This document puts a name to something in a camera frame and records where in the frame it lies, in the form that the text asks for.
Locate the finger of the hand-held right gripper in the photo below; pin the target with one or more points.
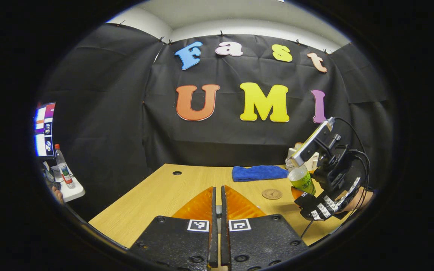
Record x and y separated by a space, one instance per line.
307 205

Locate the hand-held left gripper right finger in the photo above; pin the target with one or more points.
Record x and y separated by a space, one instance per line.
225 233

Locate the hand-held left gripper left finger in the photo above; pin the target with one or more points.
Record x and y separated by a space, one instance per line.
213 233

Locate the green label water bottle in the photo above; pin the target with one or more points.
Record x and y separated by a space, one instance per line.
301 180

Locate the round wooden coaster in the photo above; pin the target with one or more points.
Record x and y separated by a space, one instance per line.
271 194

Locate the red cap plastic bottle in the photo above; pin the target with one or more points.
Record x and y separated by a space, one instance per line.
63 167

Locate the white toaster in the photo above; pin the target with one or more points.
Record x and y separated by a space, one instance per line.
314 162

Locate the blue towel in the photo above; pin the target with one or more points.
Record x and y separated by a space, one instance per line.
258 173

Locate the white side table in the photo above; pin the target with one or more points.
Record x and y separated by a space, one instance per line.
74 192

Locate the black backdrop cloth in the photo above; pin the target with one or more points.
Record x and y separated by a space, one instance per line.
126 113

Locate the computer monitor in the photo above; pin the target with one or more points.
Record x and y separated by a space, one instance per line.
44 130

